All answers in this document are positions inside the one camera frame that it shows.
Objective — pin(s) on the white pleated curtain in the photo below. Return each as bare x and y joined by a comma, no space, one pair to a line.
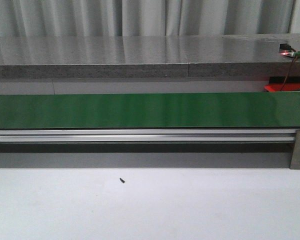
33,18

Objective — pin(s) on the green conveyor belt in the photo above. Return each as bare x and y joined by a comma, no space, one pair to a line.
151,110

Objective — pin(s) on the small sensor circuit board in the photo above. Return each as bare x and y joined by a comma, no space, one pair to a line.
286,50

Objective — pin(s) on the grey stone counter slab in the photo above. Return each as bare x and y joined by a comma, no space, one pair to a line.
99,57

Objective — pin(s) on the aluminium conveyor frame rail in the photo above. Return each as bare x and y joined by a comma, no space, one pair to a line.
148,135

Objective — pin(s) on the red plastic tray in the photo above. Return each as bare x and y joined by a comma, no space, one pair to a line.
276,87

